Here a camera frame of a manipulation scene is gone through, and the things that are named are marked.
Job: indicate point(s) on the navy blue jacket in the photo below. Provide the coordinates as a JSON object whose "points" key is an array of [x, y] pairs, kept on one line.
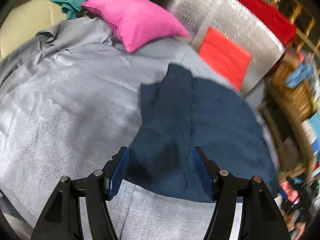
{"points": [[182, 112]]}

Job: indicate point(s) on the light blue cloth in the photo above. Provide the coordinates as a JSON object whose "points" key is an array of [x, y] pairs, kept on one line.
{"points": [[302, 72]]}

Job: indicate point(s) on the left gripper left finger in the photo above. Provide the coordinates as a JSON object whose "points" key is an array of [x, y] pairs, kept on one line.
{"points": [[101, 186]]}

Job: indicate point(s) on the silver foil headboard panel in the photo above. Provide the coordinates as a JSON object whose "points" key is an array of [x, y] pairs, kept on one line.
{"points": [[237, 23]]}

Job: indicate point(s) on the wicker basket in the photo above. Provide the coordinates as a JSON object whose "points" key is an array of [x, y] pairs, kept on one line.
{"points": [[300, 96]]}

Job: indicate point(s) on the red velvet cloth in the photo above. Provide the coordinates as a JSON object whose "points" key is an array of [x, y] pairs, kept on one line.
{"points": [[278, 24]]}

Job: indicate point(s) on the pink pillow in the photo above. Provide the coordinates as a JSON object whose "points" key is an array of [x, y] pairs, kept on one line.
{"points": [[136, 22]]}

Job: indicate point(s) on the grey bed sheet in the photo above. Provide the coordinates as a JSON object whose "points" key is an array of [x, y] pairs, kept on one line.
{"points": [[69, 101]]}

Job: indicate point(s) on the orange red pillow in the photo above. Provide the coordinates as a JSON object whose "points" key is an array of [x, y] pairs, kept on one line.
{"points": [[225, 57]]}

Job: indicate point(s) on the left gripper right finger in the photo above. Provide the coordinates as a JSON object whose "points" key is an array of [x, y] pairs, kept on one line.
{"points": [[219, 186]]}

